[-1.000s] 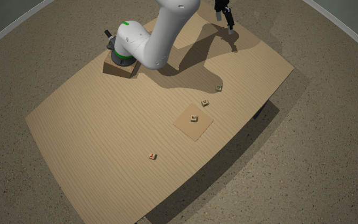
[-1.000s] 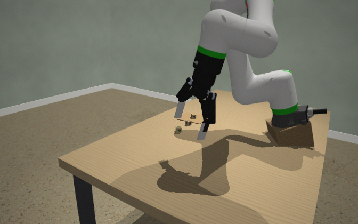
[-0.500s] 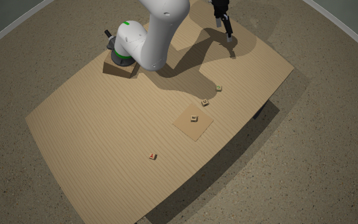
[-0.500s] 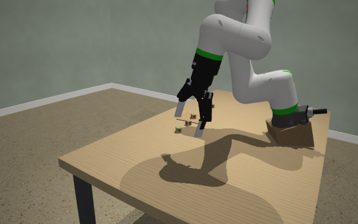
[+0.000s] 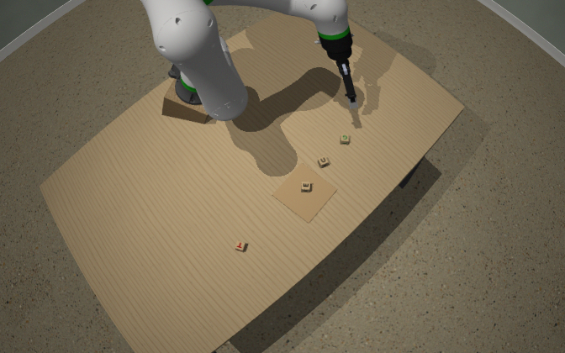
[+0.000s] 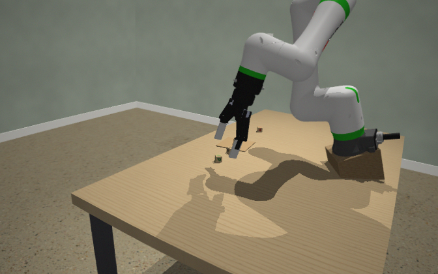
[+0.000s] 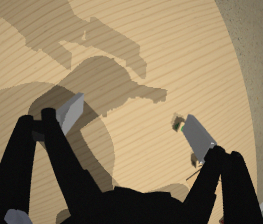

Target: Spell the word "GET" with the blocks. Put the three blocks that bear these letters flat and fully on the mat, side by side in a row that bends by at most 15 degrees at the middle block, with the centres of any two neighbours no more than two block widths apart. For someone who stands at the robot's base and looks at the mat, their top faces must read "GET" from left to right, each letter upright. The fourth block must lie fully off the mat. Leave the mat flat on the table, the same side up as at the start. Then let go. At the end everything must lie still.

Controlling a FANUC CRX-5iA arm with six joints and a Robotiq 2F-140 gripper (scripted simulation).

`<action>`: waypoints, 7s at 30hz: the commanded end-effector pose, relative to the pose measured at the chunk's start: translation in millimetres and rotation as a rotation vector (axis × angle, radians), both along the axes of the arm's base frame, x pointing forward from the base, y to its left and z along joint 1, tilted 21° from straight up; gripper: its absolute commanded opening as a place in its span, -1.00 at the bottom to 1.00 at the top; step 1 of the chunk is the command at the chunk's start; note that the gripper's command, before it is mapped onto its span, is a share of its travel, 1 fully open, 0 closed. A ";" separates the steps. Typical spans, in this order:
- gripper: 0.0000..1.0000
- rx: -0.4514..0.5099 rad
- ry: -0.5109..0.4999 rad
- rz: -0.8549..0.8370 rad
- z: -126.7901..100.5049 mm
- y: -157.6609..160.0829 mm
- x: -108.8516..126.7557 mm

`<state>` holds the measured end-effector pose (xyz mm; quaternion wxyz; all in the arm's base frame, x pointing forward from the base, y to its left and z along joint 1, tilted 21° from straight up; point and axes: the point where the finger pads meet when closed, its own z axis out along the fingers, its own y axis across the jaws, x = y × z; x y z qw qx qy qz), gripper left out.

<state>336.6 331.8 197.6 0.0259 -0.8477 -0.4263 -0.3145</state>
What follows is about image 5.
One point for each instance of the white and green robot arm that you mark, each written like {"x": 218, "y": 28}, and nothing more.
{"x": 186, "y": 33}

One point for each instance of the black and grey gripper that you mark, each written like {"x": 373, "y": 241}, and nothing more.
{"x": 342, "y": 57}

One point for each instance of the tan flat mat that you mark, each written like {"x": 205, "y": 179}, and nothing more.
{"x": 305, "y": 204}

